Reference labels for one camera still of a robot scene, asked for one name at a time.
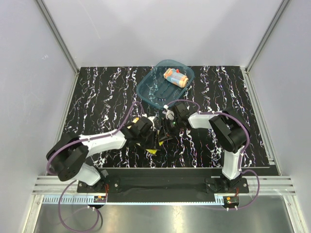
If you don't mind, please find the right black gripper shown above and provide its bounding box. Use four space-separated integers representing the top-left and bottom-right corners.
158 117 182 143

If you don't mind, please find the yellow patterned towel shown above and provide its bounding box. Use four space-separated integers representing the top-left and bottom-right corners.
133 116 162 154

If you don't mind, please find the teal plastic basin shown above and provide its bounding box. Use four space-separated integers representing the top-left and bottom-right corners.
136 60 195 109

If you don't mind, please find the orange polka dot towel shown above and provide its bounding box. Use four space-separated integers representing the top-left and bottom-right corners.
163 68 189 88

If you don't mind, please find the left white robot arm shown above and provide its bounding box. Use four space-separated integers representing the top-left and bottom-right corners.
46 114 160 192

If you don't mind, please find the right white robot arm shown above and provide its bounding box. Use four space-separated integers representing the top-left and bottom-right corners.
158 107 250 193

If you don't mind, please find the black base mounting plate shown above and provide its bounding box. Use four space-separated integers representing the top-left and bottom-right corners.
77 168 249 204

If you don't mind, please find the left connector board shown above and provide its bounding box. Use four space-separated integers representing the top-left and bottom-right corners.
94 194 107 203

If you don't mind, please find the connector board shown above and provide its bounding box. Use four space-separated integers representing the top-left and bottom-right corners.
94 194 107 203
225 196 240 205

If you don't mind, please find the right connector board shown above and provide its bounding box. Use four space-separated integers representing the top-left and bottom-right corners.
225 196 240 205

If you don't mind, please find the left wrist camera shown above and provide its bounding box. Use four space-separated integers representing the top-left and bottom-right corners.
147 116 157 129

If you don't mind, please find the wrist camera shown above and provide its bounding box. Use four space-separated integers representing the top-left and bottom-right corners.
147 116 157 129
164 102 190 121

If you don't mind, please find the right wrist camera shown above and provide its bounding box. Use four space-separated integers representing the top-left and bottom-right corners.
164 102 190 121

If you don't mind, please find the left aluminium frame post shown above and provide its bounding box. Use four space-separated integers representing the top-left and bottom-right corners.
35 0 80 73

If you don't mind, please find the aluminium frame post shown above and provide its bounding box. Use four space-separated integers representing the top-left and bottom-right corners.
245 0 291 73
35 0 80 73

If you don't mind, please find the right aluminium frame post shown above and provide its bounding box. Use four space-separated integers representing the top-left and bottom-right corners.
245 0 291 73

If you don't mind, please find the front aluminium rail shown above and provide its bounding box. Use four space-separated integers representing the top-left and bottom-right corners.
32 176 295 195

